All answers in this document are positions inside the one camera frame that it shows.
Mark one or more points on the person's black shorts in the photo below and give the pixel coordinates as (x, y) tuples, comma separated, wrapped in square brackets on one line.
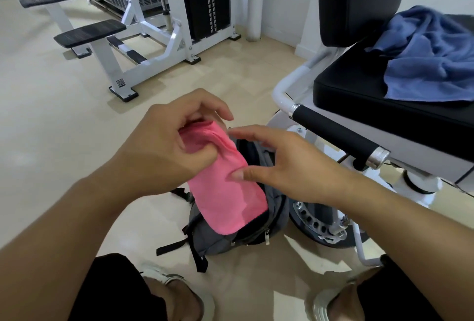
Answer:
[(111, 291)]

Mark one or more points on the black weight stack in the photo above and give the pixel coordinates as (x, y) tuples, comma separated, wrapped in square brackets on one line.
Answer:
[(203, 2)]

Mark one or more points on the person's right hand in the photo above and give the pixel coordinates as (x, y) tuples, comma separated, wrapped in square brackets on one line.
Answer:
[(307, 169)]

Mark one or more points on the grey backpack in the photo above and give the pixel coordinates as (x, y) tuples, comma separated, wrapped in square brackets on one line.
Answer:
[(211, 239)]

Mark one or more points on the black backrest pad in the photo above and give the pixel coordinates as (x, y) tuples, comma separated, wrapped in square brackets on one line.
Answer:
[(351, 2)]

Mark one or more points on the person's white shoe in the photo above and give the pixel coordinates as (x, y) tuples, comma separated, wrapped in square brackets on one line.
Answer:
[(322, 302), (155, 274)]

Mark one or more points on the person's white left shoe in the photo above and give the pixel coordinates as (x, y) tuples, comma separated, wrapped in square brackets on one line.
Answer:
[(155, 274)]

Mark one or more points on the blue towel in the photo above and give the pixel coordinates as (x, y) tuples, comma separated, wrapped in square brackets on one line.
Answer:
[(426, 58)]

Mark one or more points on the person's left forearm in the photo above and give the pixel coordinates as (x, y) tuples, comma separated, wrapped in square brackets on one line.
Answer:
[(55, 243)]

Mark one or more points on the person's right forearm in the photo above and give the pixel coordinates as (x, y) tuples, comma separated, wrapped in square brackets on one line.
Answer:
[(418, 243)]

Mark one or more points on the person's white right shoe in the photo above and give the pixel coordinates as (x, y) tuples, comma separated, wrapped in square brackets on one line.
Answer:
[(322, 302)]

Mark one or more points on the black seat pad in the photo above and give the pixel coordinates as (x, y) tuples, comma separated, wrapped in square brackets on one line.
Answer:
[(355, 91)]

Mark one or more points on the pink towel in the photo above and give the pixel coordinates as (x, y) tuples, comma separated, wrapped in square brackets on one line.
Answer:
[(226, 198)]

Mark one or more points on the white lever with black grip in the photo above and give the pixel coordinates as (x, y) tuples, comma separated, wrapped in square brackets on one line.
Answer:
[(361, 250)]

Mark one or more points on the white weight machine frame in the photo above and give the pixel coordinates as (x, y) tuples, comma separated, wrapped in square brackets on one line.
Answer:
[(174, 43)]

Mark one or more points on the person's left hand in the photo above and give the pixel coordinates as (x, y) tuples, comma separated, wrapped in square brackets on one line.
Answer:
[(155, 147)]

